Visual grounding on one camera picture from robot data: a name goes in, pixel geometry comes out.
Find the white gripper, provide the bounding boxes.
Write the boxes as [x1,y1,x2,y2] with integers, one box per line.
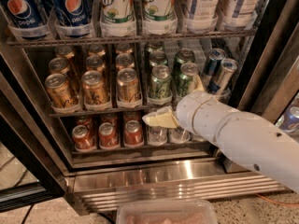
[142,75,237,145]

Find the green can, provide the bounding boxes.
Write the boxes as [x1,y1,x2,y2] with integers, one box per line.
[176,63,199,97]
[149,65,172,105]
[149,50,168,68]
[172,48,195,78]

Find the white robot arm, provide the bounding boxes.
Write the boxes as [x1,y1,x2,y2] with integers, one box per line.
[142,91,299,192]

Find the front blue silver can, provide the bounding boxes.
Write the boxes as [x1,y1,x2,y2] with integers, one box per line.
[208,58,238,95]

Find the blue silver can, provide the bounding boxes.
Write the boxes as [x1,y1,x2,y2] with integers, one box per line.
[208,58,238,95]
[202,48,226,86]

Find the rear blue silver can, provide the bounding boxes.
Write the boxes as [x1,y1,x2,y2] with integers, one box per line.
[202,48,226,86]

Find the front right gold can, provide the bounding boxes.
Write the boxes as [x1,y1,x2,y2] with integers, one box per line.
[117,68,142,108]

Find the front right red can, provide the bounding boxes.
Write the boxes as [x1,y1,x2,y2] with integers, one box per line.
[124,120,144,147]

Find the red can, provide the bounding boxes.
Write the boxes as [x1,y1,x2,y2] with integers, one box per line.
[124,120,144,147]
[72,125,96,152]
[98,122,120,150]

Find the second row right gold can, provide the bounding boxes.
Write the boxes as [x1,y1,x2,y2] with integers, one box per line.
[115,53,135,71]

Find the second row gold can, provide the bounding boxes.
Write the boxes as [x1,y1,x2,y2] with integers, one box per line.
[48,57,79,91]
[115,53,135,71]
[86,55,107,77]

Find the front middle red can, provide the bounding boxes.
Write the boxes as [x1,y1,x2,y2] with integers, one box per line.
[98,122,120,150]

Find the front middle gold can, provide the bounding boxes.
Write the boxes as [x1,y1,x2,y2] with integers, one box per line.
[81,71,110,110]

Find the second row middle gold can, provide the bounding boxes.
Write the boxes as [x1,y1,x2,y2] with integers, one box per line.
[86,55,107,77]

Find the front left red can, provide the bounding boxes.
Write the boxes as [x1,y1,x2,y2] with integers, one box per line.
[72,125,96,152]

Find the blue can behind glass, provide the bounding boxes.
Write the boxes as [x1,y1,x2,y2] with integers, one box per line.
[278,105,299,133]

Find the front left gold can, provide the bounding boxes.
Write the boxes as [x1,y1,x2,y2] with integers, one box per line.
[45,74,80,114]

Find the steel fridge base grille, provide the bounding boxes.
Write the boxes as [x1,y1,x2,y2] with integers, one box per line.
[64,160,285,215]

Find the second row left gold can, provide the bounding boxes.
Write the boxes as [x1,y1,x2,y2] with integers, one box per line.
[48,57,79,91]

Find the middle water bottle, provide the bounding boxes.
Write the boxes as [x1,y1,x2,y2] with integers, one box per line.
[169,127,190,144]

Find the water bottle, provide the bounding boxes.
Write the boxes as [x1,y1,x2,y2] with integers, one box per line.
[148,127,167,147]
[169,127,190,144]

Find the left water bottle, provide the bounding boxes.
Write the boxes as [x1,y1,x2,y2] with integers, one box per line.
[148,127,167,147]

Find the right 7UP bottle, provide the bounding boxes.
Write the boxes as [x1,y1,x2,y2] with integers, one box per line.
[142,0,178,35]

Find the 7up bottle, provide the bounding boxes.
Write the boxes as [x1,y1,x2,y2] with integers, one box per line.
[142,0,178,35]
[100,0,136,37]

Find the left 7UP bottle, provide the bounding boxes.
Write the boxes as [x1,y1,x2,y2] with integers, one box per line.
[100,0,136,37]

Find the left white labelled bottle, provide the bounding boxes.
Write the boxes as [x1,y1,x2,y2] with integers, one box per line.
[183,0,219,34]

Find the white labelled bottle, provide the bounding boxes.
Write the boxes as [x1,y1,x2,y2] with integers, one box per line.
[219,0,259,31]
[183,0,219,34]

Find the clear plastic bin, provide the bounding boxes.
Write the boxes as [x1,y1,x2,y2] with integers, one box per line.
[116,200,218,224]

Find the right white labelled bottle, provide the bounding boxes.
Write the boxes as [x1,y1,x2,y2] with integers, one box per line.
[219,0,259,31]

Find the right Pepsi bottle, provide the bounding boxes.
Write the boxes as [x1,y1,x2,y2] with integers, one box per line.
[53,0,92,38]

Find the pepsi bottle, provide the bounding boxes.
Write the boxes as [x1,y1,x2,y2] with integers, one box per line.
[53,0,92,38]
[0,0,50,40]

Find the left Pepsi bottle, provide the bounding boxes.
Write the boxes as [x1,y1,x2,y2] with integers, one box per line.
[0,0,50,40]

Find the middle wire shelf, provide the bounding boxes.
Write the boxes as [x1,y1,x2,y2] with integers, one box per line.
[49,96,232,119]

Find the wire shelf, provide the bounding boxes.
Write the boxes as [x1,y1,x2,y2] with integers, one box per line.
[7,29,256,48]
[49,96,232,119]

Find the top wire shelf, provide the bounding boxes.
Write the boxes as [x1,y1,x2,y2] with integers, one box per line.
[7,29,256,48]

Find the orange cable on floor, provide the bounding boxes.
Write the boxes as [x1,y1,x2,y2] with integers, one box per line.
[255,193,299,207]

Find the black cable on floor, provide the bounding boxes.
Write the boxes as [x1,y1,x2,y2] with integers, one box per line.
[21,203,36,224]

